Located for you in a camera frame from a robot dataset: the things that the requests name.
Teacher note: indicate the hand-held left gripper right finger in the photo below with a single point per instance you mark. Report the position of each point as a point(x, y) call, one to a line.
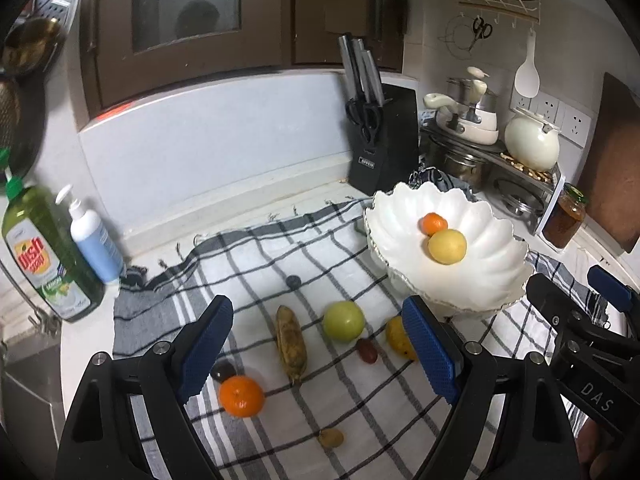
point(430, 350)

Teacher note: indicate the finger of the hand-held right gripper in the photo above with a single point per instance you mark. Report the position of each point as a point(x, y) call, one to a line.
point(607, 282)
point(550, 300)

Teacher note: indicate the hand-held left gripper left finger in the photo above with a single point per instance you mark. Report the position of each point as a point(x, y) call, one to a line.
point(205, 350)

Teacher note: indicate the dark purple plum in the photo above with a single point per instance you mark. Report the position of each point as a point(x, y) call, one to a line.
point(223, 371)

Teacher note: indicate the yellow mango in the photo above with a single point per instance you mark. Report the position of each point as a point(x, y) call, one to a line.
point(396, 335)

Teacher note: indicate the large orange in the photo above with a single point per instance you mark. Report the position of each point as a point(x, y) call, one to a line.
point(241, 396)

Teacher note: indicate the white scalloped bowl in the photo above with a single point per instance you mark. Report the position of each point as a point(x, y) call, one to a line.
point(480, 275)

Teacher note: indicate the overripe spotted banana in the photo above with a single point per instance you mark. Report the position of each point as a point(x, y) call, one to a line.
point(291, 342)

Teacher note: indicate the green apple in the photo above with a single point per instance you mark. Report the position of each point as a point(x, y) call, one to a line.
point(343, 321)

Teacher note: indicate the small dark round fruit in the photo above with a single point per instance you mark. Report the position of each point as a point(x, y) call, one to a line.
point(293, 280)

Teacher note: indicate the brown longan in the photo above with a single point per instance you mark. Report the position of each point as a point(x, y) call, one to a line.
point(331, 437)

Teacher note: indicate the person's right hand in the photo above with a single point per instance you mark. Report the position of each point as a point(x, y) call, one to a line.
point(595, 452)

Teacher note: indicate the red grape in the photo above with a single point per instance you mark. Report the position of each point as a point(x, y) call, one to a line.
point(367, 351)

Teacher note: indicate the glass jar with orange pickle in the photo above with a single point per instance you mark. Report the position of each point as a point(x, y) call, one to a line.
point(565, 217)

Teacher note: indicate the steel pot lid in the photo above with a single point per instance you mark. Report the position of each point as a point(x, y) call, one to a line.
point(517, 202)

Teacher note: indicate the yellow round fruit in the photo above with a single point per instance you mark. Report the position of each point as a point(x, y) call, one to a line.
point(446, 246)

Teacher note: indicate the brown wooden cutting board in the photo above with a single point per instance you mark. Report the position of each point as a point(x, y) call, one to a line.
point(615, 160)

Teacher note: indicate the small orange mandarin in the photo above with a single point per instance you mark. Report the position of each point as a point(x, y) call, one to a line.
point(432, 223)

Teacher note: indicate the scattered peanuts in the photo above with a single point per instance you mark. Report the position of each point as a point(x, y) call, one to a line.
point(520, 165)

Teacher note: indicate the grey checkered cloth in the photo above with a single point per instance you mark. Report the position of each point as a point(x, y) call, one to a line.
point(325, 250)

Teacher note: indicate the metal shelf rack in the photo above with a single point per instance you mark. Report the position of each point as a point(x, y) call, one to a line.
point(492, 157)

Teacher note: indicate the blue pump bottle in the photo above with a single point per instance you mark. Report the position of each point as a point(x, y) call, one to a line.
point(92, 242)

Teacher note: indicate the white kettle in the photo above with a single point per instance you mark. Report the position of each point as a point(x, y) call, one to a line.
point(531, 142)

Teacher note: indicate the large stainless steel pot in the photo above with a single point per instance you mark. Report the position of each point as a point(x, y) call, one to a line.
point(460, 165)

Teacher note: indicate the dark patterned cloth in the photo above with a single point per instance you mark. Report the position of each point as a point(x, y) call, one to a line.
point(435, 177)

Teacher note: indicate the steel sink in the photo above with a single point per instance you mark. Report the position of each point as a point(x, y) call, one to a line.
point(25, 390)

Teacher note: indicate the green dish soap bottle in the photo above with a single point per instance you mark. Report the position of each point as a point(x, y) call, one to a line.
point(45, 255)

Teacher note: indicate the cream saucepan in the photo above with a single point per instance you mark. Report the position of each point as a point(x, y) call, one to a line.
point(465, 132)
point(477, 90)

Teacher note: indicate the metal faucet pipe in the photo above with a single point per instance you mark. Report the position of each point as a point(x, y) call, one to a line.
point(22, 290)

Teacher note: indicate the black knife block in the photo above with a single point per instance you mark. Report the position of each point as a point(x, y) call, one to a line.
point(387, 145)

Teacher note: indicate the white rice paddle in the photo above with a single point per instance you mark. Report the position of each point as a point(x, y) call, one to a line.
point(527, 77)

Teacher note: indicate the small stainless steel pot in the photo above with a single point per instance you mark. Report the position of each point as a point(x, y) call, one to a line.
point(457, 90)

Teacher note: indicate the black kitchen scissors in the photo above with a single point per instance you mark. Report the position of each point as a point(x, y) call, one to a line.
point(365, 117)

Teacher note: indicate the black hanging scissors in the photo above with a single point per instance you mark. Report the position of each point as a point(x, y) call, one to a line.
point(481, 27)

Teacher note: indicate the dark mesh strainer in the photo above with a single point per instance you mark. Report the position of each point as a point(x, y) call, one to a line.
point(10, 115)

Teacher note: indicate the brown wooden window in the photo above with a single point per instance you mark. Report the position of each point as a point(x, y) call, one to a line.
point(115, 35)

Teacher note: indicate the brass pan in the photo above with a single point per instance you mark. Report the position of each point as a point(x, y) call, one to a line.
point(32, 45)

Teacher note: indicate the white wall socket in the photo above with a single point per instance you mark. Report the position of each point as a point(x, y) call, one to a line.
point(547, 107)
point(520, 102)
point(575, 125)

